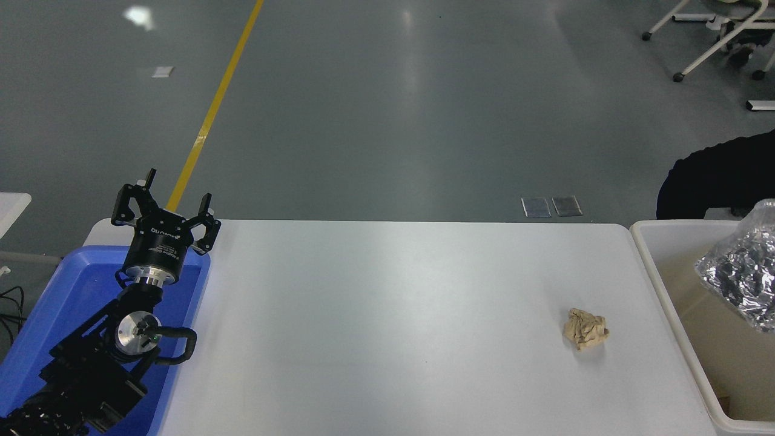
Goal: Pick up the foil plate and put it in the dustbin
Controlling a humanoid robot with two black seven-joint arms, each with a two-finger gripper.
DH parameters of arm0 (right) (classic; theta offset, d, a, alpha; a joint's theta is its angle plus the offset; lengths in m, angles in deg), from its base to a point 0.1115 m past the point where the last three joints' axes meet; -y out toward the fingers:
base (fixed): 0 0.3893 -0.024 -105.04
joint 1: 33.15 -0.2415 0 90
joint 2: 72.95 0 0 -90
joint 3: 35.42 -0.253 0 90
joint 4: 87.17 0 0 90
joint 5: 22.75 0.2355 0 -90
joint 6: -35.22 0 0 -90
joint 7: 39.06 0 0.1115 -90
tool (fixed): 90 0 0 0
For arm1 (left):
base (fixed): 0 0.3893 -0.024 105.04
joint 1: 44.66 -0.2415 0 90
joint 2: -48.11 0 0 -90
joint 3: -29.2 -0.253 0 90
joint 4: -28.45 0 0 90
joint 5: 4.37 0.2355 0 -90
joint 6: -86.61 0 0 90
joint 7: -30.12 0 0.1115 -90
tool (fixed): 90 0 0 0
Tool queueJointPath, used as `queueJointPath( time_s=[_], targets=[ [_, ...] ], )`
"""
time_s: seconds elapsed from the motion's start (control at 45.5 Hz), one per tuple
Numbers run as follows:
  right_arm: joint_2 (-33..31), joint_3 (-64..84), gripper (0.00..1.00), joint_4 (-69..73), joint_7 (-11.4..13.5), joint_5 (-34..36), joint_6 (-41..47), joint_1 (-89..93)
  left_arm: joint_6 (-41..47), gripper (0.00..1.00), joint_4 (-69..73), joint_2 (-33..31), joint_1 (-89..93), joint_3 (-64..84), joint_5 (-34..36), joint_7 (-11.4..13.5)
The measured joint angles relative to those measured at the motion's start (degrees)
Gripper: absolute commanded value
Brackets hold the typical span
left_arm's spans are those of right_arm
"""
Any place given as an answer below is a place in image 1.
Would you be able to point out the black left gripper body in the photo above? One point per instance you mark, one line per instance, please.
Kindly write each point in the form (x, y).
(159, 245)

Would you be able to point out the crinkled silver foil plate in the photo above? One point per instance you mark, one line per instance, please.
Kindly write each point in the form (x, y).
(742, 278)

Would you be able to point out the silver floor plate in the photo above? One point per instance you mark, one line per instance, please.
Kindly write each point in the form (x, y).
(536, 207)
(567, 206)

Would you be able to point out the blue plastic tray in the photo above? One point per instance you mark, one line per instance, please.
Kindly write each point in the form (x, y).
(79, 290)

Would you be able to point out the small white side table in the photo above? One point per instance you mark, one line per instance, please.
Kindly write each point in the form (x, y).
(11, 209)

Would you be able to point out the crumpled tan paper ball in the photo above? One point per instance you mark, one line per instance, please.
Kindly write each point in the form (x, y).
(585, 329)

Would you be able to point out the large pale plastic bin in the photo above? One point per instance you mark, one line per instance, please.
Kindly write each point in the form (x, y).
(678, 290)

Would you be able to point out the white floor bar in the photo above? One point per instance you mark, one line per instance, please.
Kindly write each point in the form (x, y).
(761, 105)

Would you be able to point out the white wheeled chair frame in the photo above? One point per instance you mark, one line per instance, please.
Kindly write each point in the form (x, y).
(720, 39)

